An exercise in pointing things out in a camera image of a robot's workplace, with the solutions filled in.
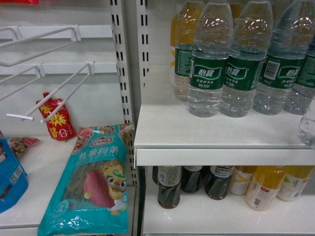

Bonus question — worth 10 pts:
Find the blue snack bag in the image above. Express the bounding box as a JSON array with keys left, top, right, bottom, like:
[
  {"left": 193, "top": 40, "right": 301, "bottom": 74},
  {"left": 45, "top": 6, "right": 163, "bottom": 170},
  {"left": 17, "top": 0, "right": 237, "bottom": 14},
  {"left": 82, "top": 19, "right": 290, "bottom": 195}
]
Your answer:
[{"left": 0, "top": 134, "right": 29, "bottom": 213}]

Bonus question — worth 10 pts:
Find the orange juice bottle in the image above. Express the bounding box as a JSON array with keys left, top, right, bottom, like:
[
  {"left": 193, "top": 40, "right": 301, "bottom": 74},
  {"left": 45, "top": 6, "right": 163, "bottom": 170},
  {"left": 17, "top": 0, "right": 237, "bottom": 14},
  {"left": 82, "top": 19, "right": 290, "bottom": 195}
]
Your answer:
[{"left": 246, "top": 165, "right": 285, "bottom": 211}]

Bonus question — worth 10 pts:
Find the white left shelf board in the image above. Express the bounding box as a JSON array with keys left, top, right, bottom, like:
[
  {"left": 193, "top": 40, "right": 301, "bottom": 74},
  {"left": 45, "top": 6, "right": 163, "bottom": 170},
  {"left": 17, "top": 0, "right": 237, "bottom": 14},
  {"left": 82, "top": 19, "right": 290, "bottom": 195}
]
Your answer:
[{"left": 0, "top": 136, "right": 76, "bottom": 236}]

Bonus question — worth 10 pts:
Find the white metal shelf board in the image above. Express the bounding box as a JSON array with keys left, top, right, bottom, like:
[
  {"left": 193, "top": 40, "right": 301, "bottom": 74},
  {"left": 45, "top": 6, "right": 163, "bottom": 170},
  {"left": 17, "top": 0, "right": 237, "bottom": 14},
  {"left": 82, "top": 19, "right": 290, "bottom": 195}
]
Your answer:
[{"left": 134, "top": 64, "right": 315, "bottom": 166}]

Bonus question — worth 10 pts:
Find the orange drink bottle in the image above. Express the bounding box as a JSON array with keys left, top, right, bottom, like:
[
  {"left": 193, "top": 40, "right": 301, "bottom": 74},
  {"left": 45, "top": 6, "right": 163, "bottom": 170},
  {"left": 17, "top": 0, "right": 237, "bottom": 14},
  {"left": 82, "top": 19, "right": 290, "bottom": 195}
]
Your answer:
[{"left": 170, "top": 15, "right": 178, "bottom": 67}]

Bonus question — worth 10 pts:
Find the white yellow drink bottle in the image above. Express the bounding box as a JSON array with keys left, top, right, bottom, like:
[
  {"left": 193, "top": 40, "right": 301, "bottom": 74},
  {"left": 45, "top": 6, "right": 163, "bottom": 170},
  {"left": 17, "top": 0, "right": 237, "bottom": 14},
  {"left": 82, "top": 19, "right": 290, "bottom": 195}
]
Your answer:
[{"left": 228, "top": 166, "right": 257, "bottom": 195}]

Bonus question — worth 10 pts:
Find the white wire display hook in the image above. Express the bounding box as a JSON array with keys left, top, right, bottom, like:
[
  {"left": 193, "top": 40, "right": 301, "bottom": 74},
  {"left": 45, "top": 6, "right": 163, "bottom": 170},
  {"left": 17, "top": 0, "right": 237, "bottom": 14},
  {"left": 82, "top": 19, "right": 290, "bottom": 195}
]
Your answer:
[
  {"left": 0, "top": 61, "right": 95, "bottom": 123},
  {"left": 0, "top": 26, "right": 81, "bottom": 67}
]

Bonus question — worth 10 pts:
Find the white lower shelf board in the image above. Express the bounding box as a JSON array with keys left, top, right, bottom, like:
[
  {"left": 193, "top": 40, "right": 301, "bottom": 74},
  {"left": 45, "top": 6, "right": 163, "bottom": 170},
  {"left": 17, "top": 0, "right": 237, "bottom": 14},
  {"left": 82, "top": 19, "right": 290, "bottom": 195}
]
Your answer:
[{"left": 143, "top": 181, "right": 315, "bottom": 236}]

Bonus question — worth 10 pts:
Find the dark tea bottle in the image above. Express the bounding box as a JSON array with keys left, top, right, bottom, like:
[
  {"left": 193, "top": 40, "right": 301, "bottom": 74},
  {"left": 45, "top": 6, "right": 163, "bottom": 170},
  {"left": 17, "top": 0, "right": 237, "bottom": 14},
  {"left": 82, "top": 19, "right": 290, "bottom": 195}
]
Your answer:
[
  {"left": 205, "top": 166, "right": 235, "bottom": 200},
  {"left": 157, "top": 166, "right": 182, "bottom": 209},
  {"left": 181, "top": 166, "right": 203, "bottom": 193}
]

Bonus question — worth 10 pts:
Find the floral snack bag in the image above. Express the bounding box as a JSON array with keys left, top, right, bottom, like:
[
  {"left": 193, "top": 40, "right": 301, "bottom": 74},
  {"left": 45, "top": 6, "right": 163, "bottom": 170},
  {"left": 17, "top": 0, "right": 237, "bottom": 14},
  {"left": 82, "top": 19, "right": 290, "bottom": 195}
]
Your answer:
[{"left": 5, "top": 137, "right": 40, "bottom": 158}]

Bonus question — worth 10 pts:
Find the clear water bottle green label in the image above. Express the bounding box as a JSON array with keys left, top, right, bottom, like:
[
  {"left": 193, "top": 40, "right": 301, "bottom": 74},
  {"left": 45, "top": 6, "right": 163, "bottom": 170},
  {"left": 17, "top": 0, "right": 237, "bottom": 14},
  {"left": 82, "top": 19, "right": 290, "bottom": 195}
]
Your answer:
[
  {"left": 283, "top": 37, "right": 315, "bottom": 115},
  {"left": 174, "top": 0, "right": 204, "bottom": 102},
  {"left": 220, "top": 0, "right": 273, "bottom": 118},
  {"left": 252, "top": 0, "right": 315, "bottom": 115},
  {"left": 187, "top": 0, "right": 233, "bottom": 118},
  {"left": 298, "top": 97, "right": 315, "bottom": 149}
]

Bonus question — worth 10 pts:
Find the white slotted shelf upright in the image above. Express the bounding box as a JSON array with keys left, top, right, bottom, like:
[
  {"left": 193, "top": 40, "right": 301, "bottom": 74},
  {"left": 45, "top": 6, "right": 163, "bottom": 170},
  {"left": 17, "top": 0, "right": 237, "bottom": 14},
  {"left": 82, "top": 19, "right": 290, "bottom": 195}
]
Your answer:
[
  {"left": 109, "top": 0, "right": 138, "bottom": 185},
  {"left": 136, "top": 0, "right": 149, "bottom": 98}
]

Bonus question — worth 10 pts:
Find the white green drink bottle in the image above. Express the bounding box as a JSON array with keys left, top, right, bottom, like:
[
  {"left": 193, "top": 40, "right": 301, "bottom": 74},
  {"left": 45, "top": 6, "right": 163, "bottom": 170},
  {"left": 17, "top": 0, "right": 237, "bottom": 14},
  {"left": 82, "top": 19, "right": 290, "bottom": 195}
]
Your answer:
[{"left": 277, "top": 165, "right": 315, "bottom": 202}]

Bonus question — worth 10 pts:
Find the teal noodle snack bag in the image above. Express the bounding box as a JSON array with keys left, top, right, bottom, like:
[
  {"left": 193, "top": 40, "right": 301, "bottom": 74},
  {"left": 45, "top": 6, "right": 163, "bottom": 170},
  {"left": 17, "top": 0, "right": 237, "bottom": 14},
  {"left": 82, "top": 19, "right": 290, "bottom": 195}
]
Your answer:
[{"left": 37, "top": 123, "right": 134, "bottom": 236}]

